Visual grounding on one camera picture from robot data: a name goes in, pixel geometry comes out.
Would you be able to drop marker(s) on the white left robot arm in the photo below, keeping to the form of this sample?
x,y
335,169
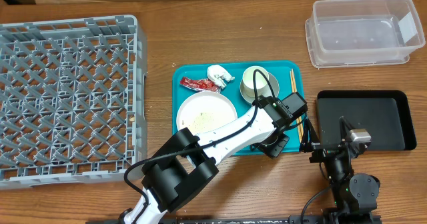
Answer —
x,y
187,162

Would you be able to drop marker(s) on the right wooden chopstick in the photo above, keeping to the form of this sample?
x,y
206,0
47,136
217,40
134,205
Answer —
x,y
295,80

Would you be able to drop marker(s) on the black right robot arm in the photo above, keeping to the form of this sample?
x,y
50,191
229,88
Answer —
x,y
355,195

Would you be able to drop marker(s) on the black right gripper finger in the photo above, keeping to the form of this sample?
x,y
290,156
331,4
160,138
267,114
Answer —
x,y
310,140
345,127

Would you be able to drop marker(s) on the white plastic cup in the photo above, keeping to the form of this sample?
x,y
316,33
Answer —
x,y
255,78

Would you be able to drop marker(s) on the grey dishwasher rack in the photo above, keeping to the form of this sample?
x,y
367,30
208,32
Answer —
x,y
72,100

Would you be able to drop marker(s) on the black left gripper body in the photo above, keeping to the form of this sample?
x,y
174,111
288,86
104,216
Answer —
x,y
273,146

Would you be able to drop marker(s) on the black plastic bin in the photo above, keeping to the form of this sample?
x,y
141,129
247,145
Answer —
x,y
385,114

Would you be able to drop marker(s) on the white round plate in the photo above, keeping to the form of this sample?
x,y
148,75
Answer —
x,y
205,111

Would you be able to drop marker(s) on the teal plastic tray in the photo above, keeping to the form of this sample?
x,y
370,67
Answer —
x,y
285,72

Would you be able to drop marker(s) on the red snack wrapper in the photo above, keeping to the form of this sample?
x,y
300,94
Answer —
x,y
200,85

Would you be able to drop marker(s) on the clear plastic container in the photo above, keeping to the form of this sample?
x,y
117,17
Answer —
x,y
355,33

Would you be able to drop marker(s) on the grey-white small bowl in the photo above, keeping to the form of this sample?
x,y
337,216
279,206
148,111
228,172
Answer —
x,y
267,92

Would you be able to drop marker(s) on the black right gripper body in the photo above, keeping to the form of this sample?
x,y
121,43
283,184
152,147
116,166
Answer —
x,y
325,152

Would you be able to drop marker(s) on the crumpled white napkin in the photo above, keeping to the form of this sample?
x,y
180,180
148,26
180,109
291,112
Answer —
x,y
219,75

